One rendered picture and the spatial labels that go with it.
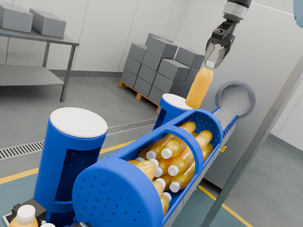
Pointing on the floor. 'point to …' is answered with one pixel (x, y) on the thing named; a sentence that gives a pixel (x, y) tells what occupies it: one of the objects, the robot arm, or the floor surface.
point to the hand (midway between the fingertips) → (210, 63)
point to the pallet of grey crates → (160, 69)
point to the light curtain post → (257, 138)
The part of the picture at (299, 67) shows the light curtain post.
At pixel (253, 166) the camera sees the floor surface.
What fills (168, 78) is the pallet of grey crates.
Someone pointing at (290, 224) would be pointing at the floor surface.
